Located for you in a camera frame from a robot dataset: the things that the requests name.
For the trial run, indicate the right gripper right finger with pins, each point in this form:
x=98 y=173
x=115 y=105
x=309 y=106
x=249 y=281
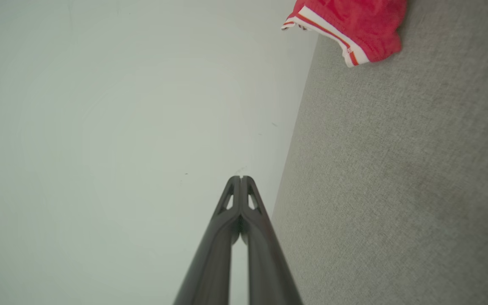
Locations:
x=267 y=267

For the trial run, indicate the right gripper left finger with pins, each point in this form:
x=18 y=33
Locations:
x=214 y=262

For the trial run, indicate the red white-striped shorts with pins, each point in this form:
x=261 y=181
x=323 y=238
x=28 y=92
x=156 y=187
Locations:
x=362 y=25

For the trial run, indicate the grey fabric sofa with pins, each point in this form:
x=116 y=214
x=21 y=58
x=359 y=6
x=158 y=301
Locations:
x=396 y=169

